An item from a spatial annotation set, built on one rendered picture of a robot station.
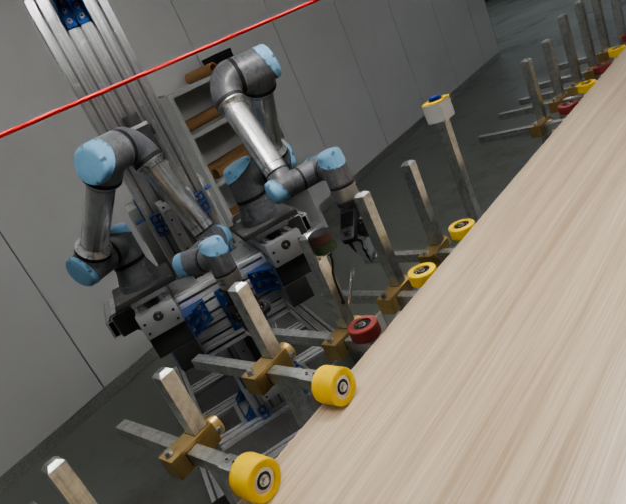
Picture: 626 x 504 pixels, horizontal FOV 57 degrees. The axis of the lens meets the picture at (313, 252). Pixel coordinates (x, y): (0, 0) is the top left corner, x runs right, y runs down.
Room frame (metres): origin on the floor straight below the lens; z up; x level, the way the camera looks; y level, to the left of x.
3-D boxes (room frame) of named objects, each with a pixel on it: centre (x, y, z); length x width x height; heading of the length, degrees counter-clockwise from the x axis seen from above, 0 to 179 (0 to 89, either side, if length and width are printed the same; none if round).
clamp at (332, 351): (1.37, 0.01, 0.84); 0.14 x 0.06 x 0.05; 131
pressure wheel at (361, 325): (1.29, -0.04, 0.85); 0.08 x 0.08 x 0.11
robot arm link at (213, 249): (1.62, 0.26, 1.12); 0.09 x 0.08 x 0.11; 57
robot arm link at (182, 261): (1.69, 0.33, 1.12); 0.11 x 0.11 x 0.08; 57
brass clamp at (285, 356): (1.21, 0.20, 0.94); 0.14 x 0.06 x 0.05; 131
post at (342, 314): (1.39, 0.00, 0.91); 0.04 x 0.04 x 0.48; 41
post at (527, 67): (2.38, -1.13, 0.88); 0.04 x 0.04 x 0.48; 41
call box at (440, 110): (1.89, -0.57, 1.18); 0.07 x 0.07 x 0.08; 41
